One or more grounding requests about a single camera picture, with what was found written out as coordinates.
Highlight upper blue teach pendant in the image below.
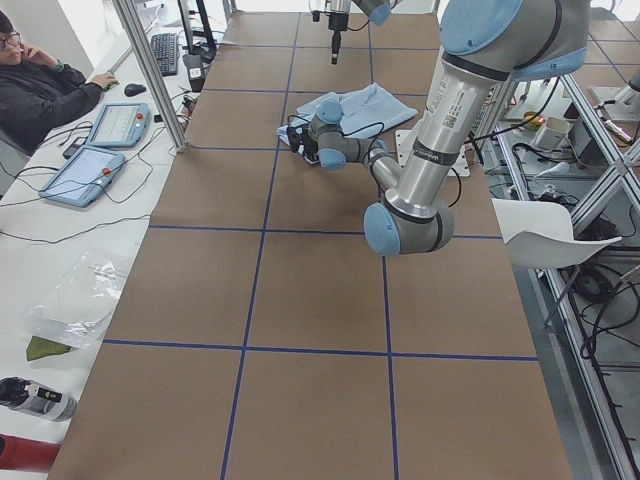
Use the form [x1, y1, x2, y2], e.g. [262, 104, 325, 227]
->
[86, 103, 150, 149]

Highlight black keyboard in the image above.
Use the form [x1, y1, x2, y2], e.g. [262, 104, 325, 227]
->
[150, 33, 179, 76]

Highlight blue teach pendant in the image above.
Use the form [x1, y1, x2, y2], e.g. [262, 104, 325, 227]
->
[86, 103, 150, 149]
[38, 146, 125, 207]

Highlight white square cup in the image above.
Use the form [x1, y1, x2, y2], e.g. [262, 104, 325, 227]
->
[533, 117, 571, 151]

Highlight green cloth piece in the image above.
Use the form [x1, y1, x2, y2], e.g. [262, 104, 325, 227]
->
[25, 336, 72, 362]

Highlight seated person in black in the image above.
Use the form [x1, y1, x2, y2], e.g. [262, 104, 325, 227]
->
[1, 15, 118, 155]

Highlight grey aluminium frame post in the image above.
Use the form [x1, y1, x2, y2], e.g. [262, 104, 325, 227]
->
[113, 0, 187, 153]

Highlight black computer mouse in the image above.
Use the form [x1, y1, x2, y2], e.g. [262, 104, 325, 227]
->
[123, 83, 146, 97]

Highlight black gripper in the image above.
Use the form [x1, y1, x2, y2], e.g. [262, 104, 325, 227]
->
[286, 126, 319, 165]
[328, 12, 348, 65]

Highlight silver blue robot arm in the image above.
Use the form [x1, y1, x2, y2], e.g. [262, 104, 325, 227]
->
[308, 0, 393, 65]
[287, 0, 590, 256]

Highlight clear plastic bag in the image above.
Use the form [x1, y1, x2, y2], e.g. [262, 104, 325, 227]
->
[26, 249, 133, 348]

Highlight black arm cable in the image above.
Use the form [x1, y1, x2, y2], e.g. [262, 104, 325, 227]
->
[287, 113, 386, 151]

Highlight white moulded chair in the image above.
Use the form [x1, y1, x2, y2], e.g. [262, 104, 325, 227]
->
[492, 198, 622, 269]

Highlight light blue button-up shirt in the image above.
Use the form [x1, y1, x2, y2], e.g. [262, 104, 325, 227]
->
[291, 83, 417, 139]

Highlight lower blue teach pendant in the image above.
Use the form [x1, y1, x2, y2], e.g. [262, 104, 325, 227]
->
[38, 146, 125, 207]

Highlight black grey device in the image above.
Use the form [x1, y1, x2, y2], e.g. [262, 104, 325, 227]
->
[1, 377, 77, 422]

